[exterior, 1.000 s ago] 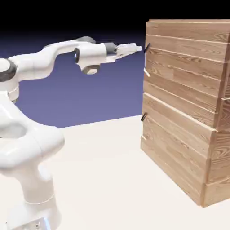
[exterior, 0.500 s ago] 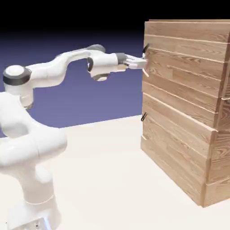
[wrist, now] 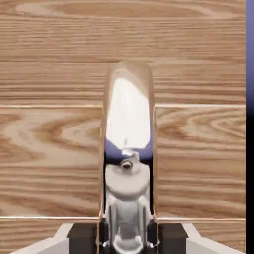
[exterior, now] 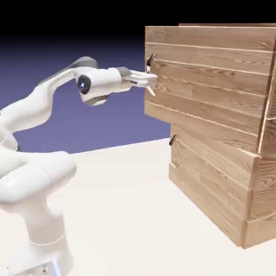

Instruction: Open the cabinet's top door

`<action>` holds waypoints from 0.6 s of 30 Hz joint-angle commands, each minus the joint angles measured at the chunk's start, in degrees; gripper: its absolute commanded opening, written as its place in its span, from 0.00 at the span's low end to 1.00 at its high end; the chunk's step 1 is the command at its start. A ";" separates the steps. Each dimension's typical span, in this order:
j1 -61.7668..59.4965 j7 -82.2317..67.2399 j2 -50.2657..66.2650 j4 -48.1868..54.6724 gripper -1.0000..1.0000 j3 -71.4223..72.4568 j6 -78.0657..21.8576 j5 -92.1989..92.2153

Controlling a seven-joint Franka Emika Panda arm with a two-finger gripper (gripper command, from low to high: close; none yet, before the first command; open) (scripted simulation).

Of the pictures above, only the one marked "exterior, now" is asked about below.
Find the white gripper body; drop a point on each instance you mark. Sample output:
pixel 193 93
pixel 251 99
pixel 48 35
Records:
pixel 144 79

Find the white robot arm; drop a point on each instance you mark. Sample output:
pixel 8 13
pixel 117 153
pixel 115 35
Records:
pixel 32 172

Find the large wood cabinet door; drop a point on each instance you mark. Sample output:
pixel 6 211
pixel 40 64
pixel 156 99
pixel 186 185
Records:
pixel 211 90

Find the small wood cabinet door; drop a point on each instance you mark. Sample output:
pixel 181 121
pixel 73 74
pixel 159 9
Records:
pixel 207 185

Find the light wood cabinet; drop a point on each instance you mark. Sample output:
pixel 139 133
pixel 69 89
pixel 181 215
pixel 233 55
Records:
pixel 266 194

